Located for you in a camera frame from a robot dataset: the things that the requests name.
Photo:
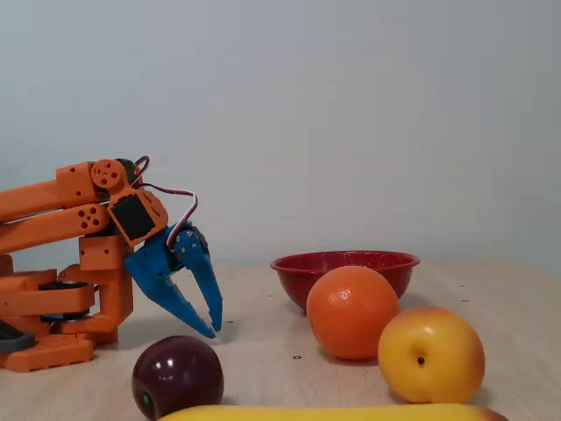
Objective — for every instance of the red speckled bowl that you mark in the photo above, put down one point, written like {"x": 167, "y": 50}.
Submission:
{"x": 298, "y": 280}

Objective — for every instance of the grey table clamp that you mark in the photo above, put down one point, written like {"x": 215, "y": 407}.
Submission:
{"x": 17, "y": 341}

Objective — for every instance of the orange robot base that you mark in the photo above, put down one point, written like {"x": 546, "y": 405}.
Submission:
{"x": 48, "y": 353}

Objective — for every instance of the yellow banana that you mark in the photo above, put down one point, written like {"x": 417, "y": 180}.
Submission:
{"x": 328, "y": 414}

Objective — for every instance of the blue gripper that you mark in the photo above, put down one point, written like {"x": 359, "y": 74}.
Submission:
{"x": 151, "y": 267}

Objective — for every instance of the orange fruit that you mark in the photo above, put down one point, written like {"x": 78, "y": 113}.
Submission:
{"x": 350, "y": 316}

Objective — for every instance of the dark red plum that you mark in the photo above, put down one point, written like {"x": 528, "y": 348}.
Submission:
{"x": 179, "y": 377}

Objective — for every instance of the yellow peach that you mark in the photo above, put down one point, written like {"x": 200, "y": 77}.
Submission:
{"x": 438, "y": 355}

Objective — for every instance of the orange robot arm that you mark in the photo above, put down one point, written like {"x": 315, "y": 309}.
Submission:
{"x": 39, "y": 197}

